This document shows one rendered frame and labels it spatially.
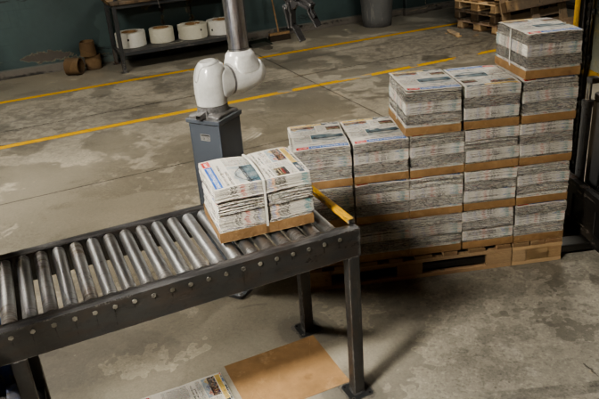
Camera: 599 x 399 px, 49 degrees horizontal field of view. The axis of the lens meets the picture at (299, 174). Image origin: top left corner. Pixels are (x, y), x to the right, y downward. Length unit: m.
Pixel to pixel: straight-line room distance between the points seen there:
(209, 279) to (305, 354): 0.98
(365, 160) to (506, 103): 0.76
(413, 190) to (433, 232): 0.29
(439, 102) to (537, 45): 0.54
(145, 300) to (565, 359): 1.89
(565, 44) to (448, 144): 0.74
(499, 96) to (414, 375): 1.41
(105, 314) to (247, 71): 1.51
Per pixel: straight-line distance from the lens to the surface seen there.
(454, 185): 3.47
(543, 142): 3.59
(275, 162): 2.54
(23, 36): 9.39
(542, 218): 3.78
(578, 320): 3.50
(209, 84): 3.19
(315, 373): 3.06
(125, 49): 8.97
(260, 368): 3.12
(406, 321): 3.35
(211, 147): 3.28
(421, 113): 3.28
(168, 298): 2.32
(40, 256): 2.67
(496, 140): 3.47
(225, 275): 2.34
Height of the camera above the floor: 1.99
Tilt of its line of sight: 23 degrees down
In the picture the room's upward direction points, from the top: 4 degrees counter-clockwise
